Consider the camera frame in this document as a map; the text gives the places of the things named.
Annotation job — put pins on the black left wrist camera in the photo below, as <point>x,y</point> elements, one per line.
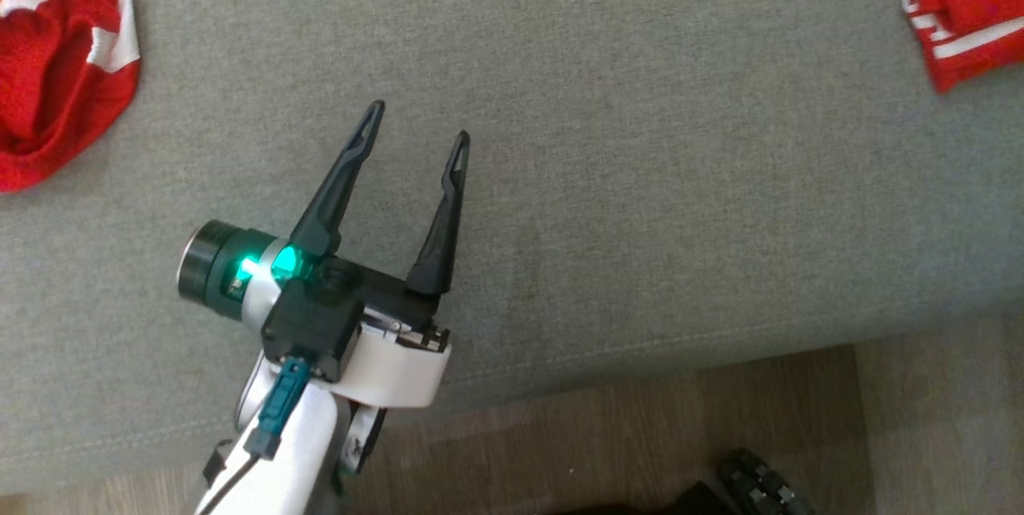
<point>312,331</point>

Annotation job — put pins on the red white basketball jersey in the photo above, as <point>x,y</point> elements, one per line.
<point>968,3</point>

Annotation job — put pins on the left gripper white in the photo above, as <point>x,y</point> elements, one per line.
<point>400,371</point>

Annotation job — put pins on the grey fabric sofa seat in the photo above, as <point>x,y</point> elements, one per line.
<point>640,179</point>

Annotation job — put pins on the red white-trimmed shorts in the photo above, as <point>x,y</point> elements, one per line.
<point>56,99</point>

